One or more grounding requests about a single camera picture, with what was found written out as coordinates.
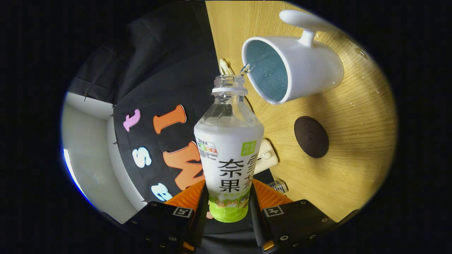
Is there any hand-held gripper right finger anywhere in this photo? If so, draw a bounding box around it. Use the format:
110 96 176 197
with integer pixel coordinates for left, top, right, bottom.
249 179 338 254

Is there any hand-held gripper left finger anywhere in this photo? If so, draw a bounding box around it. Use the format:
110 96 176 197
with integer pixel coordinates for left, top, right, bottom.
125 179 209 254

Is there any white green juice bottle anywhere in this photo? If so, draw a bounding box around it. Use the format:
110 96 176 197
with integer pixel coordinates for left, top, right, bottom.
194 72 264 223

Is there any dark round coaster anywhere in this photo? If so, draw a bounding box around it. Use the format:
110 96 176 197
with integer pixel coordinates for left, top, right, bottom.
294 116 329 158

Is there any white cup with handle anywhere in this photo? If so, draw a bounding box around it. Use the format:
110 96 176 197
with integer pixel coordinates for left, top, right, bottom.
242 10 345 105

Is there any cream white toaster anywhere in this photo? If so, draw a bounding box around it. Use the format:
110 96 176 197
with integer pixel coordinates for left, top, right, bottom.
254 139 279 174

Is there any wooden table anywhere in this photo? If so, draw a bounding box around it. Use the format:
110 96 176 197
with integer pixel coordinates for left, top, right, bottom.
205 0 398 223

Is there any black backdrop cloth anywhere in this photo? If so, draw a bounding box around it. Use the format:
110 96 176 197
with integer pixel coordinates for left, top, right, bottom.
67 0 279 253

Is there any metal wire utensil holder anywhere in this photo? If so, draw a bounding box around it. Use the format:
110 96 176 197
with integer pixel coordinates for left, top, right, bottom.
268 179 289 195

